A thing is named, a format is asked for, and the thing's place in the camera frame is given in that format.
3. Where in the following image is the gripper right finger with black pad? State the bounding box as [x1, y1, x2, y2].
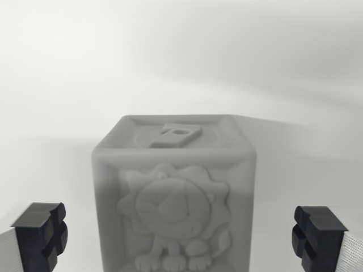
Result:
[291, 205, 363, 272]

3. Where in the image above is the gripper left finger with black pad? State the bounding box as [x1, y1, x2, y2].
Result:
[0, 202, 69, 272]

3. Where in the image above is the grey embossed lion cube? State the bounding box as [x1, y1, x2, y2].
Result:
[91, 114, 258, 272]

